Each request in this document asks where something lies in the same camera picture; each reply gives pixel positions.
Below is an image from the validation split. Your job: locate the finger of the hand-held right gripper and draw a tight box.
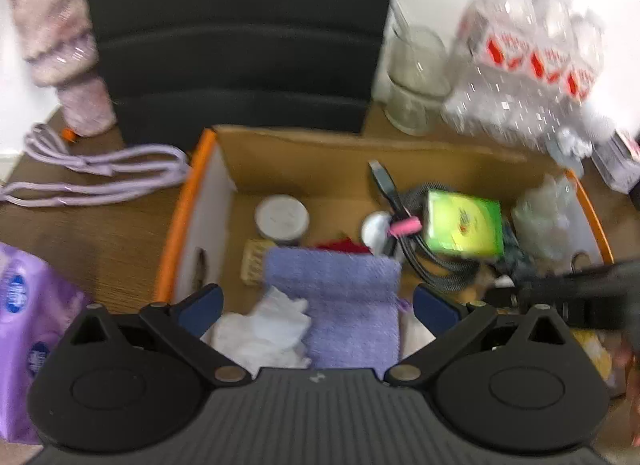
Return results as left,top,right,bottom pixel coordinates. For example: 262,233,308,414
484,287,640,331
520,259,640,301

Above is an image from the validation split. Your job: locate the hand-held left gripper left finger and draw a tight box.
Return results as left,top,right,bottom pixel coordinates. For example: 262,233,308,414
67,283,251,387

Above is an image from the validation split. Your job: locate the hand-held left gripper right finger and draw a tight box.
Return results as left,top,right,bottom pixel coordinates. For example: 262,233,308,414
385,284,573,388

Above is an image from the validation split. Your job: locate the white plastic case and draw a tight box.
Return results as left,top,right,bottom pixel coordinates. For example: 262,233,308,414
399,312,438,358

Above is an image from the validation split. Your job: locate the yellow and white plush toy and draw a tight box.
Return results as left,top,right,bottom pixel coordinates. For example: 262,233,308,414
575,330,618,387

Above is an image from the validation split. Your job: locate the grey braided cable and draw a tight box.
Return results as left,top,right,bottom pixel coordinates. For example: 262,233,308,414
369,160,501,293

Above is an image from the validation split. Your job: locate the white tissue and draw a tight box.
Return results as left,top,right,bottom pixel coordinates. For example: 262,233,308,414
202,287,312,371

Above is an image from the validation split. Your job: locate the blue and white wrapper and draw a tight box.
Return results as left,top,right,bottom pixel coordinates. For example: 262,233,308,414
500,225,537,276

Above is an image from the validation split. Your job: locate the iridescent plastic bag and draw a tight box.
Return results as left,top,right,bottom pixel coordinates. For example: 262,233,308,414
511,174,588,261

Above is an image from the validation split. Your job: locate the small beige wooden piece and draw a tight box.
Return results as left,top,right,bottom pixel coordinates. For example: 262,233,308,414
240,239,277,286

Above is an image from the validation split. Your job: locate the purple knitted pouch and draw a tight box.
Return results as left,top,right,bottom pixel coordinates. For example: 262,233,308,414
263,246,403,371

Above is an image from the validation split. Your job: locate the small green box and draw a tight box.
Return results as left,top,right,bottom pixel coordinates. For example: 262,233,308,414
422,190,505,262

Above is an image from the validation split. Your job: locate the red ribbon rose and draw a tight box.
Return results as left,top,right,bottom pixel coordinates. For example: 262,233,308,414
315,212,396,257

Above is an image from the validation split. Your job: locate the round silver tin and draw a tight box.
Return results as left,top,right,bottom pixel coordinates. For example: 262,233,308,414
254,195,310,247

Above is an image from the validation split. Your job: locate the red printed cardboard box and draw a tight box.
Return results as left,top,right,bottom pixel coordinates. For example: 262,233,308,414
152,126,615,381

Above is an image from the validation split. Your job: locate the person's right hand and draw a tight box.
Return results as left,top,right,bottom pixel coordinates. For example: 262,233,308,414
612,335,640,448

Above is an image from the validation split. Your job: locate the printed tin box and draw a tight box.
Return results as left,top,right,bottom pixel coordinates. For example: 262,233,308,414
592,127,640,196

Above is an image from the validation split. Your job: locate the purple tissue pack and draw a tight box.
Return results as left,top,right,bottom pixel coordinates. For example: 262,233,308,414
0,242,93,446

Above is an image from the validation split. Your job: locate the clear water bottle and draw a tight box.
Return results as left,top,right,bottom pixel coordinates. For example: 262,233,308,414
442,0,538,128
492,0,576,143
535,10,608,150

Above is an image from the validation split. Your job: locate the clear glass cup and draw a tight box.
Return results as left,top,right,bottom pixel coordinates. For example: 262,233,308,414
384,25,453,136

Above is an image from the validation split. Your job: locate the black paper bag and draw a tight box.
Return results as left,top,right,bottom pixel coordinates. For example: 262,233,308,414
82,0,403,153

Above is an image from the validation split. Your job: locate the white plastic spoon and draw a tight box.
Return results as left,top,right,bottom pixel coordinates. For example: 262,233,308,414
390,0,416,46

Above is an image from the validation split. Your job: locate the mottled purple vase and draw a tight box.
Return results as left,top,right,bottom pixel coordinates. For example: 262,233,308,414
5,0,117,138

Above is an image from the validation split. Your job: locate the lilac cable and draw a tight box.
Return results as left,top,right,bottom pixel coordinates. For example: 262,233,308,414
0,122,193,208

